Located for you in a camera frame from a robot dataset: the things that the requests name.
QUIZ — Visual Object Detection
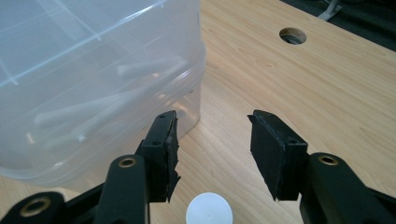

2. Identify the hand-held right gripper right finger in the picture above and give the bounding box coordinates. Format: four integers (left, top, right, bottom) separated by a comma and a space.
247, 108, 310, 202

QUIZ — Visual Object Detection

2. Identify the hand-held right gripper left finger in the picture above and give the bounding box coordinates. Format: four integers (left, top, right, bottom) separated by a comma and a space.
135, 109, 182, 203

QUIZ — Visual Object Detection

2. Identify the small white-capped bottle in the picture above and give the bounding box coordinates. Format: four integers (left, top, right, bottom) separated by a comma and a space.
185, 191, 234, 224

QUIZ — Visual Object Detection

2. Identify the clear plastic storage box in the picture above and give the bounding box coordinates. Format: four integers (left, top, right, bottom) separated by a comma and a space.
0, 0, 207, 191

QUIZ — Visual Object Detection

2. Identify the grey metal stand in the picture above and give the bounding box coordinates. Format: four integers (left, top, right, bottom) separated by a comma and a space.
317, 0, 343, 22

